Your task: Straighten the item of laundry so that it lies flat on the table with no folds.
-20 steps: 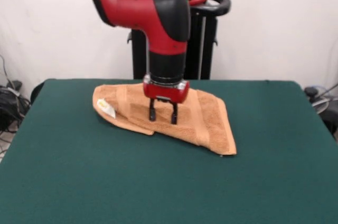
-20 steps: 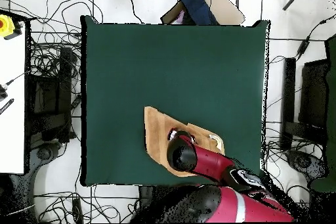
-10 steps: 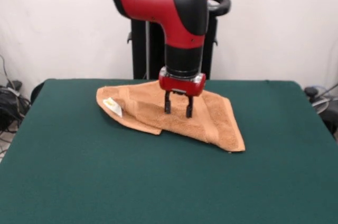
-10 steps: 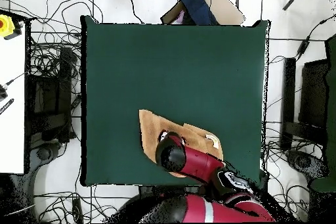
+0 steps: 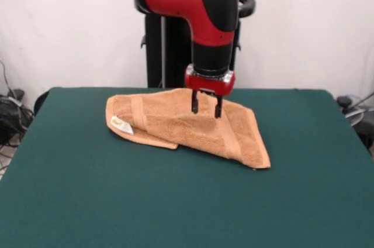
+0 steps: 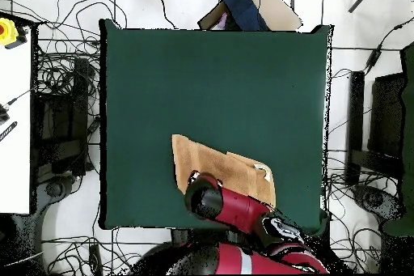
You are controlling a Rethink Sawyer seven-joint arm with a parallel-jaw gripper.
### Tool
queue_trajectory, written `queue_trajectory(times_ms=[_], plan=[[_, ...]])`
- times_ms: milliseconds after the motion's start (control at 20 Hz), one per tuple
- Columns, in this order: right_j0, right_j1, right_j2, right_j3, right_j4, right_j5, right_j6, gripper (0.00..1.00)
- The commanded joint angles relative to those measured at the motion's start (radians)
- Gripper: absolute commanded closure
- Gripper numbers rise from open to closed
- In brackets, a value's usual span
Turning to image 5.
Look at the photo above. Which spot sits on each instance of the grey round base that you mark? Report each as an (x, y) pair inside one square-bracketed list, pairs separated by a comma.
[(355, 116)]

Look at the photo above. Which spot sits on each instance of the orange terry towel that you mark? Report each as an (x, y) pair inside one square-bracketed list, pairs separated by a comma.
[(175, 119)]

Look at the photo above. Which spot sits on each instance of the small black device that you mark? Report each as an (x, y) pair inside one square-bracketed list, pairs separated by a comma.
[(16, 93), (344, 101)]

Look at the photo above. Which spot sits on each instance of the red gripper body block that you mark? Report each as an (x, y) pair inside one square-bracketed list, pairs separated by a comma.
[(209, 84)]

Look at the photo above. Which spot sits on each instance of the dark green table cloth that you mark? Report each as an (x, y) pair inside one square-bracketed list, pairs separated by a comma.
[(87, 186)]

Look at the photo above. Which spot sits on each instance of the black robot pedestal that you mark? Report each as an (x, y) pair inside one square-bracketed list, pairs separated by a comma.
[(155, 55)]

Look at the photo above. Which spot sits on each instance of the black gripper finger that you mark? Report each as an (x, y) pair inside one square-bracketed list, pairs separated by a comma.
[(218, 109), (195, 103)]

